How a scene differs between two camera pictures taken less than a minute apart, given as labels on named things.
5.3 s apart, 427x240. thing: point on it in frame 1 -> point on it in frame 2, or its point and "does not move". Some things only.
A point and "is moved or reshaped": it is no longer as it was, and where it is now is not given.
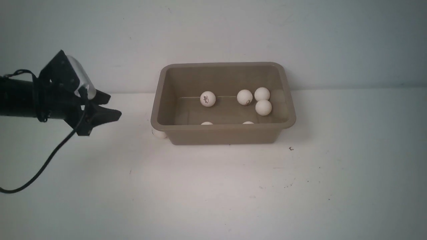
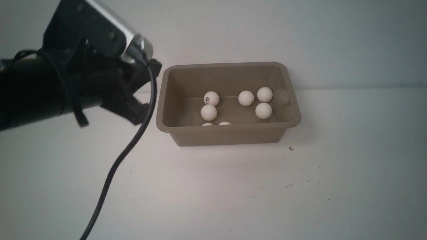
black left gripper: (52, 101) -> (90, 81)
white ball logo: (207, 98) is moved or reshaped
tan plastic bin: (176, 107) does not move
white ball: (262, 93) does not move
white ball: (159, 134) -> (208, 112)
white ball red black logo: (244, 97) does not move
